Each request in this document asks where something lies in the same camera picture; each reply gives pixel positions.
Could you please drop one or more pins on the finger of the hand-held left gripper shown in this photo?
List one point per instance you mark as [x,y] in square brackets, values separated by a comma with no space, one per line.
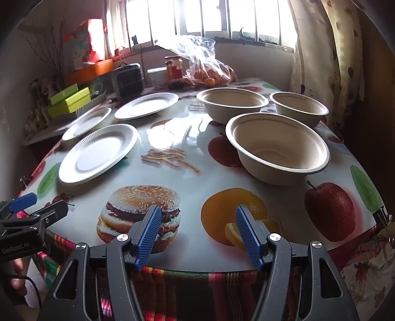
[51,213]
[23,200]

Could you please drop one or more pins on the beige paper bowl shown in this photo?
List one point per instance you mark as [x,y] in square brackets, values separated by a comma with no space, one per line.
[299,106]
[231,100]
[274,145]

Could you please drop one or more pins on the glass jar with red lid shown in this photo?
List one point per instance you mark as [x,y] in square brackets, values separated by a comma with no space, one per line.
[175,72]

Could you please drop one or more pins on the white foam plate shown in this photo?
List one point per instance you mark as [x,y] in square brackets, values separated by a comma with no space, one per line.
[146,105]
[95,154]
[88,122]

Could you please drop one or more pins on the clear plastic bag of oranges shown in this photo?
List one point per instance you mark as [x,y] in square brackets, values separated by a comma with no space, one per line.
[213,72]

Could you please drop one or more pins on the black binder clip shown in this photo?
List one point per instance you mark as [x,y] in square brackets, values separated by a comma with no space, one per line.
[382,217]

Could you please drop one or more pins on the floral cloth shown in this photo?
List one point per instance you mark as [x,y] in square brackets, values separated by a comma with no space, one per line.
[370,277]

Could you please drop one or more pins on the plaid cloth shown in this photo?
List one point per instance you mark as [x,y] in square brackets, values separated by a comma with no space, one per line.
[188,296]

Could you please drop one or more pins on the grey corrugated tray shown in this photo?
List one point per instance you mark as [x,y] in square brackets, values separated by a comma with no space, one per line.
[91,103]

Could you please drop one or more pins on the grey metal tray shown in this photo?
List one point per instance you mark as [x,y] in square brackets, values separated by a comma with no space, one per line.
[43,134]

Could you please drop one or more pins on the lime green box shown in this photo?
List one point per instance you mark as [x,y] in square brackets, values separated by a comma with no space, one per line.
[72,106]

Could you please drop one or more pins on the white plastic tub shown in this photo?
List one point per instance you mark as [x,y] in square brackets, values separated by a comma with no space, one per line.
[157,78]

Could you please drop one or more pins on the fruit print tablecloth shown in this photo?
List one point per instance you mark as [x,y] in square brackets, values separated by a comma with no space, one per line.
[191,191]

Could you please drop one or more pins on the orange box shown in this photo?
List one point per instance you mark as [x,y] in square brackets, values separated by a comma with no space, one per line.
[92,71]

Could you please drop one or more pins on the red gift bag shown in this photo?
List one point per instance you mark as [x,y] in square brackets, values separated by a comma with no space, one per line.
[83,40]

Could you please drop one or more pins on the patterned beige curtain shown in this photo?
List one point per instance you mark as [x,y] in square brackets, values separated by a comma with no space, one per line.
[327,55]

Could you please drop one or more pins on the person's left hand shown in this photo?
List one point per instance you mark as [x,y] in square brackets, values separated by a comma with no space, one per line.
[17,273]

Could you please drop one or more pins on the window with metal bars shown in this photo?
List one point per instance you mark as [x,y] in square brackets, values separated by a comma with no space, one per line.
[216,18]

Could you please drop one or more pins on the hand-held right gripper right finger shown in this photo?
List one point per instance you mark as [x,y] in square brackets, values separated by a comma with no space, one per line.
[248,237]

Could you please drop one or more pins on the small grey space heater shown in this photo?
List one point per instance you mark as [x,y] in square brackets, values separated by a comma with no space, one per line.
[128,80]

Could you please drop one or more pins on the olive green box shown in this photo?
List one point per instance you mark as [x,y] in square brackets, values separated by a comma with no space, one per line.
[63,94]

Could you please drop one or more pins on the dried branches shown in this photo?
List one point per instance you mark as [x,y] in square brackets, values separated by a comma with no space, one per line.
[49,46]

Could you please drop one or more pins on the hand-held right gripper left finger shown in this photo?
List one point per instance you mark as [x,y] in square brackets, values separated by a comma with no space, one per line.
[149,236]

